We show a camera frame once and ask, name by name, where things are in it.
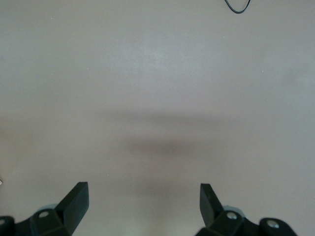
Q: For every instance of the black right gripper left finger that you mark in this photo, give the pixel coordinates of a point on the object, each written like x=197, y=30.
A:
x=71, y=209

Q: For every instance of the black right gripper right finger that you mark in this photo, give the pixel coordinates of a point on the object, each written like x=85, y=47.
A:
x=211, y=211

